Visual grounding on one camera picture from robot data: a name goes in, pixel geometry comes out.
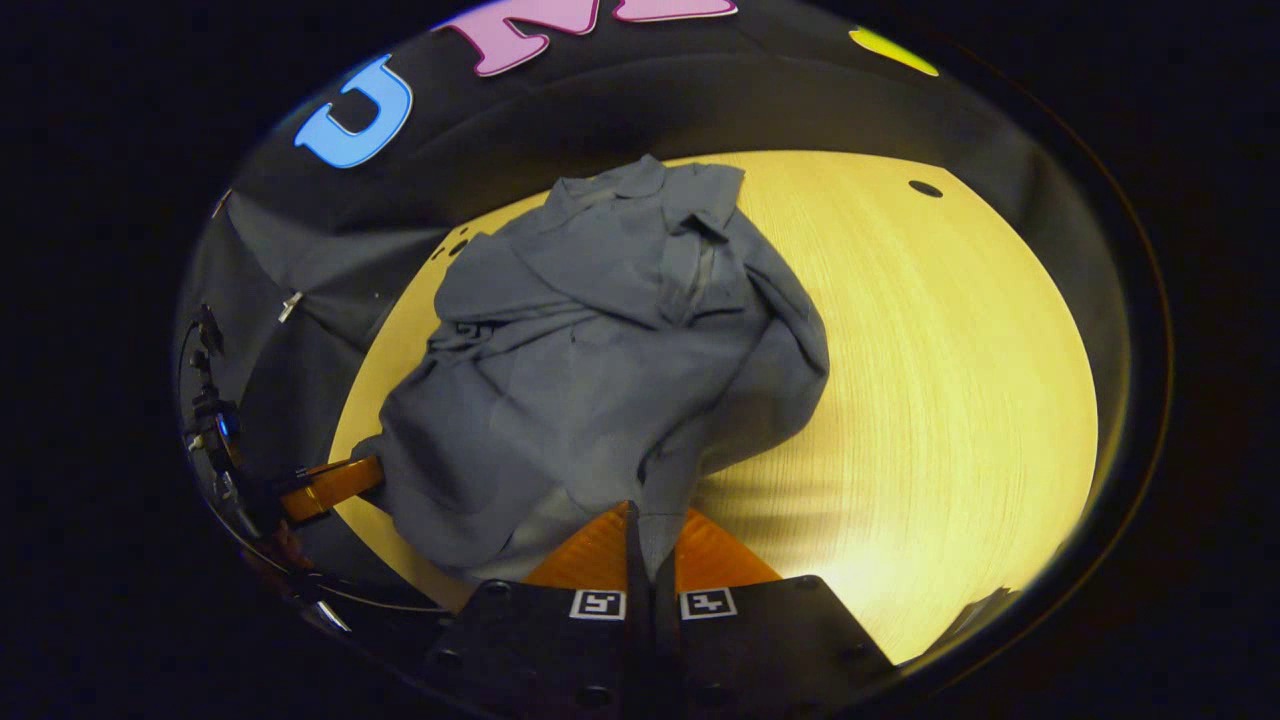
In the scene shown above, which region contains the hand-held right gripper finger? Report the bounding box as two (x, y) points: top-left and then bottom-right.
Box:
(650, 505), (896, 720)
(425, 500), (651, 720)

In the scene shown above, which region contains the black backdrop cloth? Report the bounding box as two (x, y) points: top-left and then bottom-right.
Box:
(172, 0), (1136, 561)

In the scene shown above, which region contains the grey long-sleeved shirt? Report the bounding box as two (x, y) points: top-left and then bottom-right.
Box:
(350, 153), (831, 586)

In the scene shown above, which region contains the thin grey cable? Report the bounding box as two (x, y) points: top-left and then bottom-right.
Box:
(300, 572), (449, 615)

